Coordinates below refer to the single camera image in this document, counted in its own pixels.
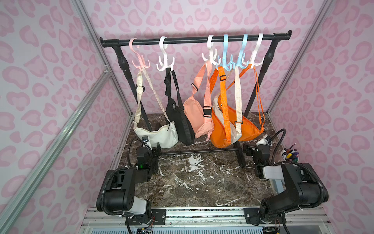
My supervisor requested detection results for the orange sling bag front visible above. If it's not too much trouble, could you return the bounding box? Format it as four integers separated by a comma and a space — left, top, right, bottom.
209, 66, 243, 149

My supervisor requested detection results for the orange bag thin strap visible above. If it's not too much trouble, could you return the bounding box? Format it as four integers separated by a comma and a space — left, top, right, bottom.
224, 64, 266, 142

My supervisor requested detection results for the white orange sling bag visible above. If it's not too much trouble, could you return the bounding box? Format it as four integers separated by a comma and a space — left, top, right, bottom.
212, 66, 243, 141

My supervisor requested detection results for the light blue hook left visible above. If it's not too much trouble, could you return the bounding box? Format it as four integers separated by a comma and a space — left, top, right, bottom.
216, 34, 233, 71

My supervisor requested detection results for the light blue hook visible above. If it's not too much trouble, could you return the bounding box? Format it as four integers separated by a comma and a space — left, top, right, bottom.
234, 34, 248, 69
216, 34, 233, 71

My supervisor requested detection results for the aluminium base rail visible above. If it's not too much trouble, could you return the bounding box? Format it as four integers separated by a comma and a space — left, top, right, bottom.
79, 207, 335, 234

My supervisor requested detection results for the black sling bag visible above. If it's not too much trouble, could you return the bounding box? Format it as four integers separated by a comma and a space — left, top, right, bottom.
164, 68, 195, 146

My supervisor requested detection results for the pink sling bag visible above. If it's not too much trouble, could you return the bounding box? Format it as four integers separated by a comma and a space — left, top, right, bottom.
184, 61, 214, 141

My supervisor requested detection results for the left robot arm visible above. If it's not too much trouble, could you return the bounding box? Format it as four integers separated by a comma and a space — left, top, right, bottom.
96, 145, 162, 225

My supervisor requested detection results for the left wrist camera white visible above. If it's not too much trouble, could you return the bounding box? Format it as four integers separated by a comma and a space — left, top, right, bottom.
141, 136, 152, 150

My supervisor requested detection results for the black clothes rack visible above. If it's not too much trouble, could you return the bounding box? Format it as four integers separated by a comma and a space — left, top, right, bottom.
99, 30, 292, 168

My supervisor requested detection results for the pink pen cup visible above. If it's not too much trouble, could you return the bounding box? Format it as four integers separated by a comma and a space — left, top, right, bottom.
281, 143, 300, 163

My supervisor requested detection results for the light blue hook right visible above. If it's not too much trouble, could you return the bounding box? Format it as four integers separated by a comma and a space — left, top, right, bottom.
234, 34, 248, 69

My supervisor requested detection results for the pink multi-prong hook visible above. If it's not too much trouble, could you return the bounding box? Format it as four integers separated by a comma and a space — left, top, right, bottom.
129, 38, 151, 71

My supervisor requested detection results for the cream white sling bag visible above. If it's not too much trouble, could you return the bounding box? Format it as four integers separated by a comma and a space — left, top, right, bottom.
133, 68, 179, 149

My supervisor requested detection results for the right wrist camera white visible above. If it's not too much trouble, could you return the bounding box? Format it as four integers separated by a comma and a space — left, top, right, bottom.
256, 135, 272, 146

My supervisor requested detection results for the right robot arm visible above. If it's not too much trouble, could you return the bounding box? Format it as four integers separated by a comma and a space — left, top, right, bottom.
243, 143, 329, 226

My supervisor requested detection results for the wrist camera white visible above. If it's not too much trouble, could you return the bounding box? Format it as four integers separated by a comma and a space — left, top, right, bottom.
256, 135, 272, 146
141, 136, 152, 150

